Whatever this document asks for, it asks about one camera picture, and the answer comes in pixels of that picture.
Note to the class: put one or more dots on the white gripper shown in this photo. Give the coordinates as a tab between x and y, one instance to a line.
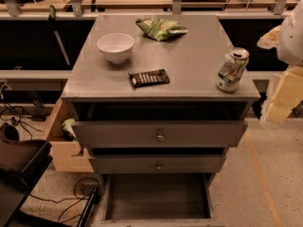
292	40

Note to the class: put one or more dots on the white bowl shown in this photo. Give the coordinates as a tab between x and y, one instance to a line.
116	47

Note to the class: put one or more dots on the green white 7up can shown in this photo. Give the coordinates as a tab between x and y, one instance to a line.
234	64

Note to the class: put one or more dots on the middle grey drawer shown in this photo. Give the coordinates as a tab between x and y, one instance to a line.
146	164

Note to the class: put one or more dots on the light wooden box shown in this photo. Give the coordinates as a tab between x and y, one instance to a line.
67	154

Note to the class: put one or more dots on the top grey drawer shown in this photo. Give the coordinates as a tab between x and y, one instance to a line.
159	134

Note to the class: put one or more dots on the grey drawer cabinet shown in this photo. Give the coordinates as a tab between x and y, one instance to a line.
99	90

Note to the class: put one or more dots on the bottom open grey drawer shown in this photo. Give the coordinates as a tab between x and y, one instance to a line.
158	200

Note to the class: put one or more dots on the green chip bag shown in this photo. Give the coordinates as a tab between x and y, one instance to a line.
161	29

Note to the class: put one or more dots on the dark chocolate bar wrapper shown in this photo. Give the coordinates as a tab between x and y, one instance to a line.
149	78

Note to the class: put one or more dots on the green handled tool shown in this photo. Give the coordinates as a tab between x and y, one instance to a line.
52	20

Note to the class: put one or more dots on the dark brown tray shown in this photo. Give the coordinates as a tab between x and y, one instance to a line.
22	163

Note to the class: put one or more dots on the green packet in wooden box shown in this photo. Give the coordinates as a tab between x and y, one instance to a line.
68	130

